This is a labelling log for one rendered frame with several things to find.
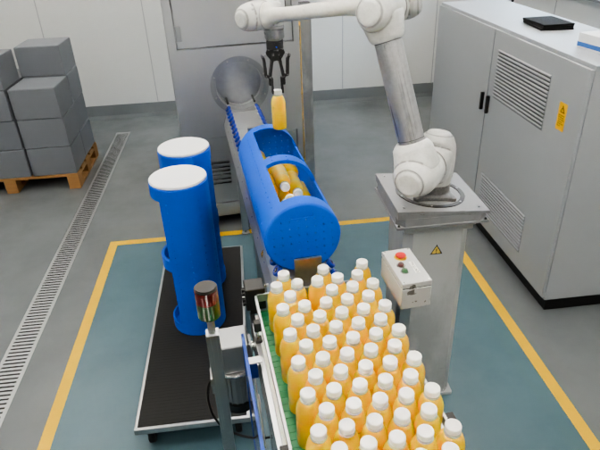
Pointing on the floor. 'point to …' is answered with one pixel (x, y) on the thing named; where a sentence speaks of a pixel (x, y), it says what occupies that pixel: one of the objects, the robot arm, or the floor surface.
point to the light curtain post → (306, 90)
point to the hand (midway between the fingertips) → (277, 85)
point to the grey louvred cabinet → (526, 141)
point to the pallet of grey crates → (43, 115)
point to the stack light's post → (220, 388)
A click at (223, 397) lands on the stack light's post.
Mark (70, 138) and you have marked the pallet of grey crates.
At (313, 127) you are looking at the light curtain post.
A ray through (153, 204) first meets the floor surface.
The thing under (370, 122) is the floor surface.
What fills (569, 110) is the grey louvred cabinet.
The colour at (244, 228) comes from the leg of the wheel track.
